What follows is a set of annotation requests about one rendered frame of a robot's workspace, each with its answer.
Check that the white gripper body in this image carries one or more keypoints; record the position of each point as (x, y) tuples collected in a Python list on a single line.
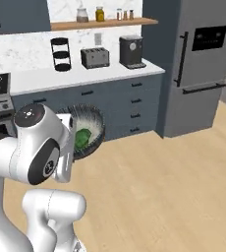
[(64, 160)]

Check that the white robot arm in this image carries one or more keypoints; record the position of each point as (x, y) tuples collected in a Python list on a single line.
[(26, 157)]

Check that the green broccoli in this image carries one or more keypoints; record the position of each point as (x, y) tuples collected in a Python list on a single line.
[(83, 139)]

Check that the dark grey bowl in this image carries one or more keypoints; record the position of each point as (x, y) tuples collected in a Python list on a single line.
[(92, 121)]

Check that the blue-grey base cupboards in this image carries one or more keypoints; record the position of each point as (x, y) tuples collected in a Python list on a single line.
[(118, 101)]

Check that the silver toaster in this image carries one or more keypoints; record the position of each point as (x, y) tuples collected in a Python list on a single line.
[(95, 57)]

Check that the dark grey coffee machine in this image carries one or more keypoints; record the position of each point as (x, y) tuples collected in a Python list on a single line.
[(131, 50)]

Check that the clear glass jar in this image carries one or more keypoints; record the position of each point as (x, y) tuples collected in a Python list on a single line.
[(82, 15)]

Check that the yellow jar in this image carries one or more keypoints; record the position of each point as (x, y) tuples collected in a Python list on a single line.
[(100, 14)]

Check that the small spice shaker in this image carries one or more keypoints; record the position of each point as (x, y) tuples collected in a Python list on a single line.
[(131, 14), (119, 14), (125, 15)]

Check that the dark blue tall cabinet panel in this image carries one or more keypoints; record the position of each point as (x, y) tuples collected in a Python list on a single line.
[(157, 32)]

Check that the grey fridge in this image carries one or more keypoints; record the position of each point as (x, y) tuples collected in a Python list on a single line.
[(203, 69)]

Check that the white wall socket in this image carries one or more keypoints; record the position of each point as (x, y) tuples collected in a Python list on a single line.
[(98, 39)]

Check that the wooden wall shelf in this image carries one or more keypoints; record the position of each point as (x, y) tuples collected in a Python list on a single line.
[(105, 23)]

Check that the dark blue wall cupboard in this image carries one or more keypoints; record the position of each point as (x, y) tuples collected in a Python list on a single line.
[(23, 14)]

